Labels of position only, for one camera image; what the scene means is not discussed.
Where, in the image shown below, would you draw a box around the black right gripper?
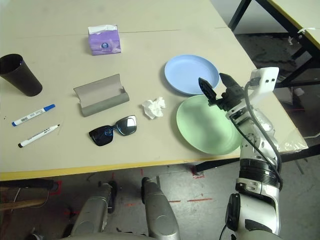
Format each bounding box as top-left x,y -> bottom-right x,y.
198,72 -> 247,112

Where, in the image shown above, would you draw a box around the green plate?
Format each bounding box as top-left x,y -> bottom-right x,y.
176,94 -> 245,155

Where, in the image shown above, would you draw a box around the white tissue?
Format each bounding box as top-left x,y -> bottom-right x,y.
141,96 -> 167,120

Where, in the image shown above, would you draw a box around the grey glasses case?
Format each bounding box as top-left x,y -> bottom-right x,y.
73,73 -> 130,118

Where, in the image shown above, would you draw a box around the black sunglasses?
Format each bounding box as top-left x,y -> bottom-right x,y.
88,114 -> 138,148

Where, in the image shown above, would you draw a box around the black whiteboard marker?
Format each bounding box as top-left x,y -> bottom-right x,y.
17,123 -> 61,149

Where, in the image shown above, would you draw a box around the blue plate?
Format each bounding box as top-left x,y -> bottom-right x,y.
164,54 -> 220,96

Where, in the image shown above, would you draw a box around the black table leg bar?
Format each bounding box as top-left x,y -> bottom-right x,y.
0,178 -> 62,196
194,158 -> 241,173

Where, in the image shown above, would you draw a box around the clear plastic bag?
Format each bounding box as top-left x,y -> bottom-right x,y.
277,127 -> 310,153

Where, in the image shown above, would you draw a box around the white zip tie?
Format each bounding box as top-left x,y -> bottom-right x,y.
298,26 -> 317,35

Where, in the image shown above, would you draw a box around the yellow edged neighbouring table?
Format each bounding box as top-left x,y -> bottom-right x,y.
228,0 -> 320,88

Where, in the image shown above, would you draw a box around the purple tissue pack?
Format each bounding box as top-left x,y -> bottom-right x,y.
87,24 -> 123,56

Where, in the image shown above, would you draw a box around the robot grey legs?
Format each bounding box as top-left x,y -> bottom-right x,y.
141,176 -> 181,240

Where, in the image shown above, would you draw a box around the silver robot left leg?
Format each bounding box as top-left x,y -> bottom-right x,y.
71,179 -> 118,233

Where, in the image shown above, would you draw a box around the blue capped whiteboard marker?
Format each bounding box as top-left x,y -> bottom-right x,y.
11,103 -> 56,127

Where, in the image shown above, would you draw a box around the black cup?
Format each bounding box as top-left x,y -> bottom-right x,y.
0,53 -> 43,98

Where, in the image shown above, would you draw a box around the wooden stick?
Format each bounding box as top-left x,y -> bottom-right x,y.
0,198 -> 48,211

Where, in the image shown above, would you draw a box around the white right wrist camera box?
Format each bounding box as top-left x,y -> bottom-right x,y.
246,66 -> 280,108

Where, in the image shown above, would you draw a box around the black right camera cable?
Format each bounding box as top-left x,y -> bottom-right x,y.
244,77 -> 285,192

